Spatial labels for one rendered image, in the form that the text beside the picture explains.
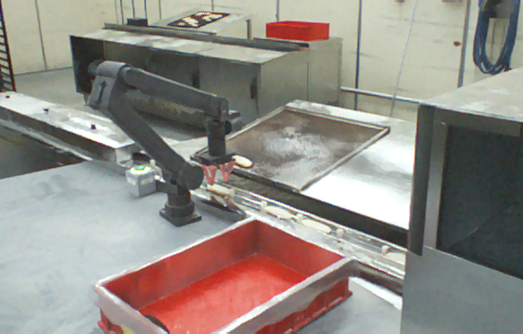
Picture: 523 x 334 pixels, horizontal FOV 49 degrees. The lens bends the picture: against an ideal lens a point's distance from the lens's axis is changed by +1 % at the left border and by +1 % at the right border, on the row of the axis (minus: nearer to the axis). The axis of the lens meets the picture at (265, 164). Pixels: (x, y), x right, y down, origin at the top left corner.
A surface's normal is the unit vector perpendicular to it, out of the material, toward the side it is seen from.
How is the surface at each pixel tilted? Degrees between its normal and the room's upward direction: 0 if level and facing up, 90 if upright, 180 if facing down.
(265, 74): 90
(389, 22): 90
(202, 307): 0
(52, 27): 90
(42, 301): 0
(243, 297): 0
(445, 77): 90
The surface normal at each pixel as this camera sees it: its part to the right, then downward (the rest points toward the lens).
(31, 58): 0.72, 0.22
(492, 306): -0.69, 0.25
